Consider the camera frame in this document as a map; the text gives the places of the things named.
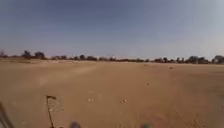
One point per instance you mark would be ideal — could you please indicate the row of trees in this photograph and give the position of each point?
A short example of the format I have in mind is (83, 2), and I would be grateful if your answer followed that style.
(90, 58)

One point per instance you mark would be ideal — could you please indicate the robot's own part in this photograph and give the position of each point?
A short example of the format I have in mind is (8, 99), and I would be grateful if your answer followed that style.
(145, 125)
(75, 125)

